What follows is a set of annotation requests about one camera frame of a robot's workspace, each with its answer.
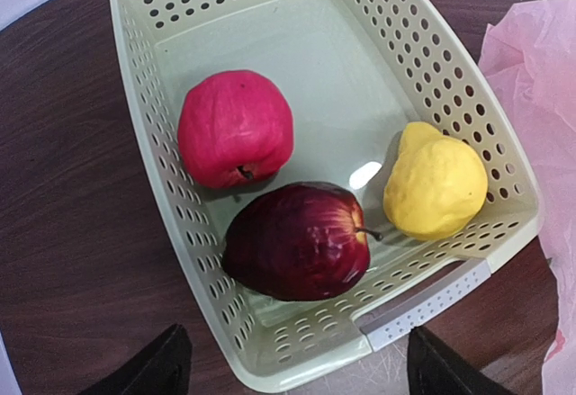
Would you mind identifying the green perforated plastic basket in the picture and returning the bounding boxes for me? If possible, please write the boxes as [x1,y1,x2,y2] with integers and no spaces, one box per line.
[110,0,543,393]

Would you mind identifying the dark red apple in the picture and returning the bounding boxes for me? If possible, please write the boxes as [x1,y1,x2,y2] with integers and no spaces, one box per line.
[221,182,383,301]

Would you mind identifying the yellow pear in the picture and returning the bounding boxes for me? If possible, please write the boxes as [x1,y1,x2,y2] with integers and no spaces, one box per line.
[383,121,489,241]

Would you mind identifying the pink plastic bag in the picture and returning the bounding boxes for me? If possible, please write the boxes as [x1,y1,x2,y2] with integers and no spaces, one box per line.
[479,0,575,394]

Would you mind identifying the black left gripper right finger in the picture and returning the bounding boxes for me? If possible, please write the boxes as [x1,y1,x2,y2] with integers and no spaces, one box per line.
[407,326,513,395]

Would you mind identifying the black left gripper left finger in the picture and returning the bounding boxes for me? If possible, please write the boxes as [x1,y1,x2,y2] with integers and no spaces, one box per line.
[81,324,193,395]

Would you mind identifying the pink red apple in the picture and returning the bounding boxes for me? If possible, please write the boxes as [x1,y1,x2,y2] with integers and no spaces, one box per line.
[177,70,294,189]

